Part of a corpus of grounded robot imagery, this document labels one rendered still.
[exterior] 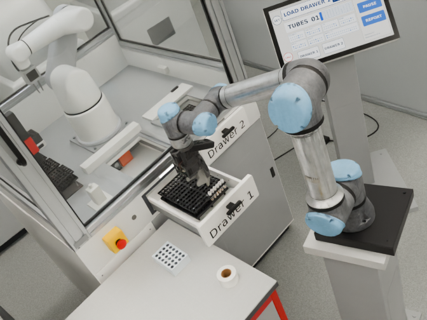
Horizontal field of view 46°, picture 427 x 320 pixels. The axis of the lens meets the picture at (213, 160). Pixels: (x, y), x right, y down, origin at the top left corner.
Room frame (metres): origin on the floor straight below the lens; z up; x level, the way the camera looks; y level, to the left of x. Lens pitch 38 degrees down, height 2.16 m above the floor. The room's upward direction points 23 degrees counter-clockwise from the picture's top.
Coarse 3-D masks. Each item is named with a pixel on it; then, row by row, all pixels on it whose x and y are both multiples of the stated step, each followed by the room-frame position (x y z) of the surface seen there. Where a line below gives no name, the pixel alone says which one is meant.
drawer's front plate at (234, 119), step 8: (240, 112) 1.83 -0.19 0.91; (232, 120) 1.80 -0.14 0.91; (240, 120) 1.82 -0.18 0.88; (216, 128) 1.77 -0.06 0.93; (240, 128) 1.81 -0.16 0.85; (216, 136) 1.74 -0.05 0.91; (232, 136) 1.78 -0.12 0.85; (216, 144) 1.73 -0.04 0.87; (224, 144) 1.75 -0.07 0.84; (200, 152) 1.69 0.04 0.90; (216, 152) 1.73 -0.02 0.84; (208, 160) 1.70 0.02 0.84
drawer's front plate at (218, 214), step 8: (248, 176) 1.40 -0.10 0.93; (240, 184) 1.38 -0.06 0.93; (248, 184) 1.39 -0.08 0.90; (232, 192) 1.35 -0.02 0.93; (240, 192) 1.36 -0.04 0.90; (256, 192) 1.40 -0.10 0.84; (224, 200) 1.33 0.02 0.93; (232, 200) 1.34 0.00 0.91; (240, 200) 1.36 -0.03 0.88; (248, 200) 1.37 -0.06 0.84; (216, 208) 1.31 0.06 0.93; (224, 208) 1.32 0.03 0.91; (208, 216) 1.29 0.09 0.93; (216, 216) 1.30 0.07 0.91; (224, 216) 1.31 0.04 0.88; (232, 216) 1.33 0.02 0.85; (200, 224) 1.27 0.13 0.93; (208, 224) 1.27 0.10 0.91; (216, 224) 1.29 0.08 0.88; (224, 224) 1.30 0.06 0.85; (200, 232) 1.26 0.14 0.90; (208, 232) 1.27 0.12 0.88; (208, 240) 1.26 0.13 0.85
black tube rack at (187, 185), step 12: (180, 180) 1.57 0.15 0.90; (192, 180) 1.54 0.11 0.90; (216, 180) 1.48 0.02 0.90; (168, 192) 1.53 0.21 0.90; (180, 192) 1.50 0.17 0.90; (192, 192) 1.48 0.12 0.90; (204, 192) 1.45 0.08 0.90; (180, 204) 1.47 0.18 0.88; (192, 204) 1.41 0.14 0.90; (204, 204) 1.42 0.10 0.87; (192, 216) 1.39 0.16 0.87
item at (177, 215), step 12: (168, 180) 1.63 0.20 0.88; (228, 180) 1.49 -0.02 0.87; (240, 180) 1.44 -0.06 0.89; (156, 192) 1.59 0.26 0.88; (228, 192) 1.46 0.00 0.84; (156, 204) 1.51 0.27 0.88; (168, 204) 1.54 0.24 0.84; (216, 204) 1.43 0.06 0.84; (168, 216) 1.46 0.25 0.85; (180, 216) 1.39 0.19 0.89; (204, 216) 1.40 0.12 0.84; (192, 228) 1.34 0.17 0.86
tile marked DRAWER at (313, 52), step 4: (308, 48) 1.91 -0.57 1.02; (312, 48) 1.91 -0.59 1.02; (316, 48) 1.90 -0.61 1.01; (300, 52) 1.92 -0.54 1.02; (304, 52) 1.91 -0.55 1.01; (308, 52) 1.90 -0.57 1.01; (312, 52) 1.90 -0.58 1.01; (316, 52) 1.89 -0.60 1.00; (300, 56) 1.91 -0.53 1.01; (304, 56) 1.90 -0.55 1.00; (308, 56) 1.90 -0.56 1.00; (312, 56) 1.89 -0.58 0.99; (316, 56) 1.88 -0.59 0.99
